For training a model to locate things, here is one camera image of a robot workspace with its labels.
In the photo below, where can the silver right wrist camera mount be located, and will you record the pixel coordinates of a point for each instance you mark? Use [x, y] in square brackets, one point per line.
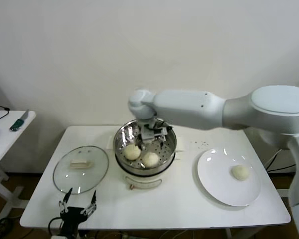
[148, 136]

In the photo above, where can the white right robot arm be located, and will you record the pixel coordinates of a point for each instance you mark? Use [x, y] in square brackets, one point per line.
[189, 109]

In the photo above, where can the stainless steel steamer basket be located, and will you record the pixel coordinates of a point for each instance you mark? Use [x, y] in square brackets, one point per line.
[144, 170]

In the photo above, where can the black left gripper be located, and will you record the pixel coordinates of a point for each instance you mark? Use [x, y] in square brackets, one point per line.
[73, 214]

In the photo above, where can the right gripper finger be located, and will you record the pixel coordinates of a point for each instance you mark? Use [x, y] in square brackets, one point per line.
[162, 133]
[139, 142]

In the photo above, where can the white round plate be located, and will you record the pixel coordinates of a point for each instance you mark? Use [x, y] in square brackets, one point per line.
[214, 174]

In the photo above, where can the white steamed baozi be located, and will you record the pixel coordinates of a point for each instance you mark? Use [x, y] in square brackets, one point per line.
[132, 152]
[240, 172]
[150, 159]

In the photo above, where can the white electric cooker base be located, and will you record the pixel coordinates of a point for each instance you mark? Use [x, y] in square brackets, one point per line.
[142, 183]

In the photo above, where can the white side table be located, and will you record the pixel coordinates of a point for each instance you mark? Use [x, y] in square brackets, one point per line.
[5, 139]

